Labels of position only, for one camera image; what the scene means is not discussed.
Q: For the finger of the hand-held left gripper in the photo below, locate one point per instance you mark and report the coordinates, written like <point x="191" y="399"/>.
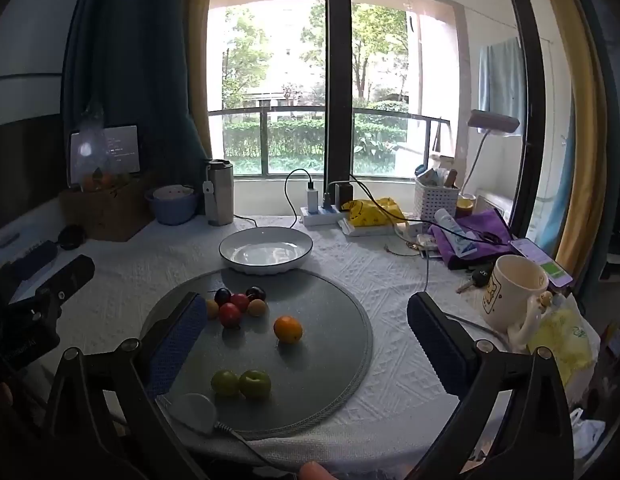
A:
<point x="32" y="258"/>
<point x="72" y="276"/>

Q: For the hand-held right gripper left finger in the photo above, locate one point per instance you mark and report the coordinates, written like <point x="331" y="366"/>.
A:
<point x="175" y="345"/>

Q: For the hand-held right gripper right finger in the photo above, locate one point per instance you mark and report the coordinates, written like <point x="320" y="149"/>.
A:
<point x="435" y="340"/>

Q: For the small yellow apricot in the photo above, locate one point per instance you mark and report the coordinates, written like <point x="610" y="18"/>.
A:
<point x="212" y="309"/>
<point x="257" y="308"/>

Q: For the green plum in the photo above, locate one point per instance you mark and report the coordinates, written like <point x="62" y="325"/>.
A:
<point x="255" y="385"/>
<point x="225" y="383"/>

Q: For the dark purple plum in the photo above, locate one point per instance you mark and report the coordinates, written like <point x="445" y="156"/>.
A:
<point x="222" y="296"/>
<point x="255" y="293"/>

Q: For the orange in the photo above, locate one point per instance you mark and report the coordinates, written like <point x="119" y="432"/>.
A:
<point x="288" y="329"/>

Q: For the white plate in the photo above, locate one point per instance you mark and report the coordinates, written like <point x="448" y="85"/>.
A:
<point x="265" y="252"/>

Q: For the black round object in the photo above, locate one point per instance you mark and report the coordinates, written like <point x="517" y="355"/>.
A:
<point x="69" y="236"/>

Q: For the brown cardboard box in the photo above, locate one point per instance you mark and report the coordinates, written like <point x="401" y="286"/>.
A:
<point x="109" y="215"/>

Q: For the car key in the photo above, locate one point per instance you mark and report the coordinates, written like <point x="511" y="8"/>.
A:
<point x="477" y="277"/>

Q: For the cream mug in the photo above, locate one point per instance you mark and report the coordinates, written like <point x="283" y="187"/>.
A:
<point x="510" y="300"/>

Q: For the white tube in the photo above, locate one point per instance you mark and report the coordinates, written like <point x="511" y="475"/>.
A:
<point x="455" y="234"/>

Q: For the blue bowl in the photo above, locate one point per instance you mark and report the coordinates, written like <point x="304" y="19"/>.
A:
<point x="172" y="212"/>

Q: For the clear plastic bag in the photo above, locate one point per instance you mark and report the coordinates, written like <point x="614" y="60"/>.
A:
<point x="92" y="155"/>

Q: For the grey round placemat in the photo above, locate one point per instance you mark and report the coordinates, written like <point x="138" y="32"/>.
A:
<point x="320" y="375"/>

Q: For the purple cloth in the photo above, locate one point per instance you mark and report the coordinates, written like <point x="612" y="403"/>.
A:
<point x="482" y="227"/>

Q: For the white paper packet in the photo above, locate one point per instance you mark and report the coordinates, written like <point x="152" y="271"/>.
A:
<point x="367" y="231"/>

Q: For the yellow-green plastic bag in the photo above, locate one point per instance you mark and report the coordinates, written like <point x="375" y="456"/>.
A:
<point x="565" y="345"/>

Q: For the white bowl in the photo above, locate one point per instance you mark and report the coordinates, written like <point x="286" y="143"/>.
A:
<point x="172" y="192"/>

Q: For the smartphone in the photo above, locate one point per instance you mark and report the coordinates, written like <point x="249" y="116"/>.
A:
<point x="540" y="260"/>

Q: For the laptop screen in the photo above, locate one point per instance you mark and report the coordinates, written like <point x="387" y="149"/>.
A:
<point x="122" y="152"/>

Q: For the white woven basket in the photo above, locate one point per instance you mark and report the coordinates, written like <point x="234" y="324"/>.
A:
<point x="435" y="202"/>

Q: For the yellow plastic bag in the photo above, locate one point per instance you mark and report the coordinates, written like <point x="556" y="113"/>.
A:
<point x="372" y="212"/>

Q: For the steel thermos flask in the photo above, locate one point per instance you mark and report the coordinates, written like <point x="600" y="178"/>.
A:
<point x="218" y="195"/>

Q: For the white power strip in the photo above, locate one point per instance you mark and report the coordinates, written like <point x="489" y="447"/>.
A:
<point x="322" y="216"/>

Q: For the black charger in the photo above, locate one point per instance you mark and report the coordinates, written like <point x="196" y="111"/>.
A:
<point x="343" y="193"/>

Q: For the white plastic bag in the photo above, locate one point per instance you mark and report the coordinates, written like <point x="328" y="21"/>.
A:
<point x="587" y="432"/>

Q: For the white charger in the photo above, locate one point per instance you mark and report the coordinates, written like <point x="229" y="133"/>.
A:
<point x="312" y="200"/>

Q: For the blue curtain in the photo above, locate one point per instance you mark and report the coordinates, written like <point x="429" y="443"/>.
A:
<point x="129" y="60"/>

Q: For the desk lamp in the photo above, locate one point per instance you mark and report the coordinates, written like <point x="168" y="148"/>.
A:
<point x="492" y="121"/>

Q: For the balcony railing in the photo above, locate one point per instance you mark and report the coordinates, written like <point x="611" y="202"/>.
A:
<point x="262" y="135"/>

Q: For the yellow curtain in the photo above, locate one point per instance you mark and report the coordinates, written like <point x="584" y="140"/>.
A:
<point x="197" y="60"/>
<point x="582" y="160"/>

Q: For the light blue hanging towel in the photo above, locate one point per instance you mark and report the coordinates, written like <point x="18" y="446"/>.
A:
<point x="500" y="85"/>

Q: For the dark window pillar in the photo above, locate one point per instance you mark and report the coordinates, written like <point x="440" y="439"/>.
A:
<point x="338" y="70"/>

